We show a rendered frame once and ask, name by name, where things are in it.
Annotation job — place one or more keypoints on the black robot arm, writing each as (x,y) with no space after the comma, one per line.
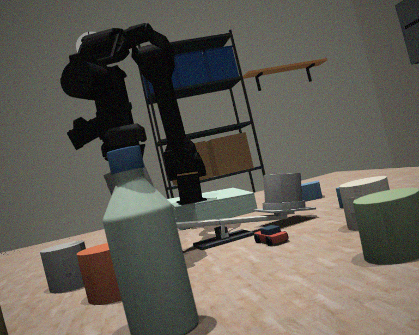
(88,77)

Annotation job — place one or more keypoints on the orange cylinder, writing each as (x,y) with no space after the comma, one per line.
(98,275)

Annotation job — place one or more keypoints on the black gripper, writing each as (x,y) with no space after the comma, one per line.
(122,132)

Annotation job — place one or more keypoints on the red toy truck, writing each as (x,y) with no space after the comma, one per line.
(271,235)

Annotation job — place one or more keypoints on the grey balance beam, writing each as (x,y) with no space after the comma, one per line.
(280,211)

